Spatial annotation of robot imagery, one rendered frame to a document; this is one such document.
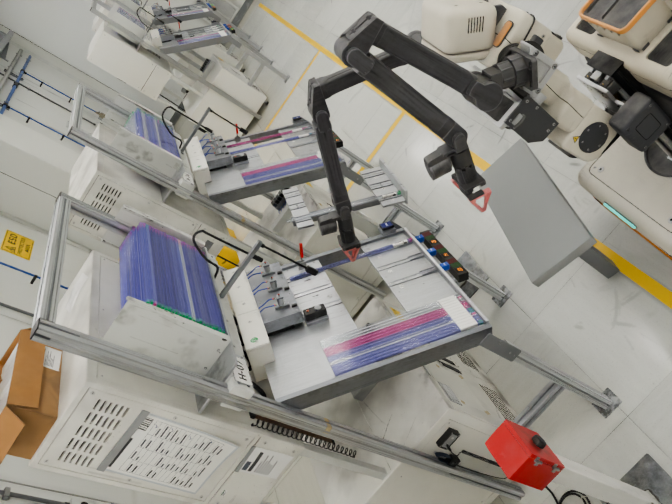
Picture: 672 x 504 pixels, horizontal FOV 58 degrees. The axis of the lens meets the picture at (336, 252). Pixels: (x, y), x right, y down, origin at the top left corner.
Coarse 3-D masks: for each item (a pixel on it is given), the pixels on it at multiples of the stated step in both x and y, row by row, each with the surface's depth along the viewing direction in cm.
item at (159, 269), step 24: (144, 240) 196; (168, 240) 209; (120, 264) 199; (144, 264) 183; (168, 264) 193; (192, 264) 204; (120, 288) 187; (144, 288) 172; (168, 288) 180; (192, 288) 189; (192, 312) 177; (216, 312) 186
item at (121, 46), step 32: (96, 0) 599; (96, 32) 623; (128, 32) 569; (160, 32) 632; (192, 32) 635; (224, 32) 615; (96, 64) 577; (128, 64) 586; (160, 64) 605; (192, 64) 671; (224, 64) 649; (192, 96) 660; (224, 96) 625; (256, 96) 639; (224, 128) 645
